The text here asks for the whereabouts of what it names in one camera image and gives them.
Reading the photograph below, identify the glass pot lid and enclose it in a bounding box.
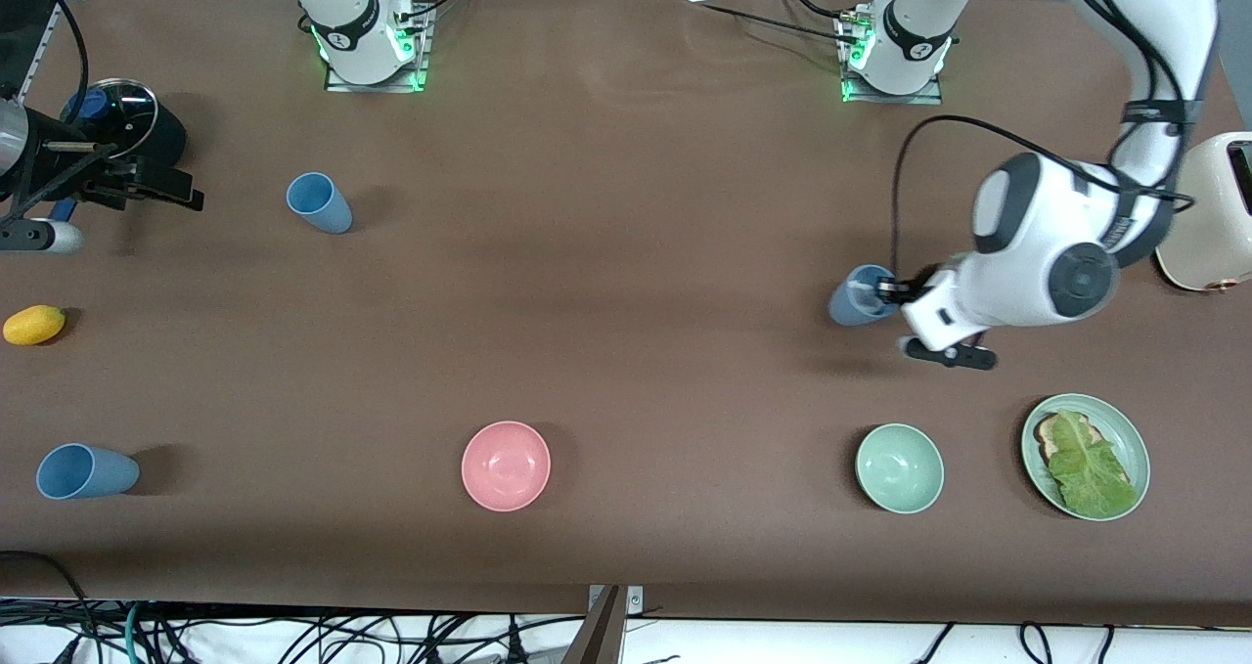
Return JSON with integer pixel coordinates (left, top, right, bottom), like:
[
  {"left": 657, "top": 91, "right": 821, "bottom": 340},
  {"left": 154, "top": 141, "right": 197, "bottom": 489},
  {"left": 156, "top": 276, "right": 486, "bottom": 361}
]
[{"left": 62, "top": 78, "right": 159, "bottom": 161}]

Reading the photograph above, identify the yellow lemon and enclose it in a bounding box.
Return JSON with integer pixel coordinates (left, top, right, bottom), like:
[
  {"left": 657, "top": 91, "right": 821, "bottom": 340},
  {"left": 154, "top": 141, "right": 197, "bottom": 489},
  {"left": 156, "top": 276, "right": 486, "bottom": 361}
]
[{"left": 2, "top": 304, "right": 67, "bottom": 347}]

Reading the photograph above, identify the mint green bowl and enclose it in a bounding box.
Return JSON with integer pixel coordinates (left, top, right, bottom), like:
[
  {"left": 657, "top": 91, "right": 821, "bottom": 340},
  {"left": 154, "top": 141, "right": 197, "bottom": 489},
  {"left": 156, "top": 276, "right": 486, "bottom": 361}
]
[{"left": 855, "top": 422, "right": 946, "bottom": 515}]

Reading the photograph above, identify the cream white toaster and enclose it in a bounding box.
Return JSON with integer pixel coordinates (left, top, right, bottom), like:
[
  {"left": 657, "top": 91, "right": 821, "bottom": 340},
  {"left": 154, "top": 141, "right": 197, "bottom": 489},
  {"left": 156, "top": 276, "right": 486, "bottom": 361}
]
[{"left": 1154, "top": 131, "right": 1252, "bottom": 295}]

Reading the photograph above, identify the brown table cloth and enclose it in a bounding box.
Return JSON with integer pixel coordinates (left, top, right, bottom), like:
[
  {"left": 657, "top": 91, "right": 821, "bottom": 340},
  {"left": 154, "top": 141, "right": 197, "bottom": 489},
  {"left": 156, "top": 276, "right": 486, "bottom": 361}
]
[{"left": 0, "top": 0, "right": 1252, "bottom": 628}]

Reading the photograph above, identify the metal table clamp bracket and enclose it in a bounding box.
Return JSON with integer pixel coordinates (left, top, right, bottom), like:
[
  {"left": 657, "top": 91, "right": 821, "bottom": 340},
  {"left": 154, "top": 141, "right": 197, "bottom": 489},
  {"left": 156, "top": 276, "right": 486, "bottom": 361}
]
[{"left": 587, "top": 586, "right": 645, "bottom": 616}]

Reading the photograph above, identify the thick black floor cable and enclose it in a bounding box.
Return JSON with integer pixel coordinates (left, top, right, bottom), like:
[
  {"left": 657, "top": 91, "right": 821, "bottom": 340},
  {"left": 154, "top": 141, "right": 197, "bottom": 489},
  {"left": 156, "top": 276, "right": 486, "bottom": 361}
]
[{"left": 0, "top": 550, "right": 91, "bottom": 606}]

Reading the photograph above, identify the dark pot with blue handle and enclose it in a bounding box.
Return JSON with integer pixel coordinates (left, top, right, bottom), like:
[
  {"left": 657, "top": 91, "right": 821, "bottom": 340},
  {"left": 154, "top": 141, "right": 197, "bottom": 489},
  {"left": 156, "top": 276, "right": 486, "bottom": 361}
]
[{"left": 49, "top": 77, "right": 189, "bottom": 223}]

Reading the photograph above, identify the blue cup with white filling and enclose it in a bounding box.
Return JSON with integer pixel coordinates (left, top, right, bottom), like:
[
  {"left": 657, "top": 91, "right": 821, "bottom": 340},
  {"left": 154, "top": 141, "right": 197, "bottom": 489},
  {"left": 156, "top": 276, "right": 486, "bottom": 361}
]
[{"left": 828, "top": 264, "right": 899, "bottom": 329}]

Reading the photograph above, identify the green lettuce leaf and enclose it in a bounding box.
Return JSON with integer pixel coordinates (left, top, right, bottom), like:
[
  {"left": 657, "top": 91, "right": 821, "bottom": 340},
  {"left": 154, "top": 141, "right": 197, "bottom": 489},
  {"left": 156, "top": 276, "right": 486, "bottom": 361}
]
[{"left": 1047, "top": 411, "right": 1140, "bottom": 516}]

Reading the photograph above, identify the brown angled post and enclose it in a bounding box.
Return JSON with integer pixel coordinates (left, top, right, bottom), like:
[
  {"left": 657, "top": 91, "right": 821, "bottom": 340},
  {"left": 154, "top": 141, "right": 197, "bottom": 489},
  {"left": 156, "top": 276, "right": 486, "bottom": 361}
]
[{"left": 560, "top": 586, "right": 629, "bottom": 664}]

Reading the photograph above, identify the mint green plate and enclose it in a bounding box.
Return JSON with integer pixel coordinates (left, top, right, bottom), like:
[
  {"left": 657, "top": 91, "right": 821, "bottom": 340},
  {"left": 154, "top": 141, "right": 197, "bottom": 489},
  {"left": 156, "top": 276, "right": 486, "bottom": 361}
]
[{"left": 1020, "top": 393, "right": 1152, "bottom": 523}]

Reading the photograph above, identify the pink bowl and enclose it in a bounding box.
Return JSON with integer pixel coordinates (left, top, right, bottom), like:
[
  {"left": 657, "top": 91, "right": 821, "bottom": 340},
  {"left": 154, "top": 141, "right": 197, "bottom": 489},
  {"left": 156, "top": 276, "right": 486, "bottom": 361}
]
[{"left": 461, "top": 421, "right": 553, "bottom": 513}]

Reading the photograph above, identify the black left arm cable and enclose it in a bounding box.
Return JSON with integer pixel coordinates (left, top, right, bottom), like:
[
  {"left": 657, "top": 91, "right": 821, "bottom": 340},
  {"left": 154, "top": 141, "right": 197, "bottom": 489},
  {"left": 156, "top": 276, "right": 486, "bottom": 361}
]
[{"left": 888, "top": 116, "right": 1196, "bottom": 288}]

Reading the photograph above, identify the blue plastic cup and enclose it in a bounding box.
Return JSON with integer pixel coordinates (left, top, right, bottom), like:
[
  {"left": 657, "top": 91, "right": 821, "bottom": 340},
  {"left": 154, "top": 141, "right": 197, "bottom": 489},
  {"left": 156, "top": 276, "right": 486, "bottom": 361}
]
[
  {"left": 286, "top": 172, "right": 354, "bottom": 236},
  {"left": 35, "top": 443, "right": 141, "bottom": 501}
]

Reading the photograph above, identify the bread slice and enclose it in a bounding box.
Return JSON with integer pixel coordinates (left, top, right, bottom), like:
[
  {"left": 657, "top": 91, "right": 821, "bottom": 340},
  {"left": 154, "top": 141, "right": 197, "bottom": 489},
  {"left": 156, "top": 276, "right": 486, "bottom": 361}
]
[{"left": 1037, "top": 412, "right": 1106, "bottom": 465}]

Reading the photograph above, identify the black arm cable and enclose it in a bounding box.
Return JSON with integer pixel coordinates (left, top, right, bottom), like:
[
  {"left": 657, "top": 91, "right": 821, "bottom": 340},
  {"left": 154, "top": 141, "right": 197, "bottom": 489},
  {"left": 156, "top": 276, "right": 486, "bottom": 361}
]
[
  {"left": 888, "top": 116, "right": 1196, "bottom": 288},
  {"left": 49, "top": 0, "right": 91, "bottom": 98}
]

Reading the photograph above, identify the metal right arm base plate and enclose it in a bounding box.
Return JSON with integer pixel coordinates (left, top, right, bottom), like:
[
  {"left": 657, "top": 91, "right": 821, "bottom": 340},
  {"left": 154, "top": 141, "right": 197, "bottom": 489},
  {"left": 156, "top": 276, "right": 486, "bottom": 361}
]
[{"left": 325, "top": 4, "right": 429, "bottom": 93}]

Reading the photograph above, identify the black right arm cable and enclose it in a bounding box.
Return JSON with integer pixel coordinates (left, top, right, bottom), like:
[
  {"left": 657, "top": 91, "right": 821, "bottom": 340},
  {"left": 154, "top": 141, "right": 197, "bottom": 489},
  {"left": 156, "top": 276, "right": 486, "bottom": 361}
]
[{"left": 49, "top": 0, "right": 91, "bottom": 98}]

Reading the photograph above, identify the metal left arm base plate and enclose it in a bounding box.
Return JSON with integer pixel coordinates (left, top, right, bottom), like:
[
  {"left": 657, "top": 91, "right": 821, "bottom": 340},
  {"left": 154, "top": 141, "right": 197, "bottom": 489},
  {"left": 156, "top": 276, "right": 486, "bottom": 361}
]
[{"left": 839, "top": 14, "right": 945, "bottom": 106}]

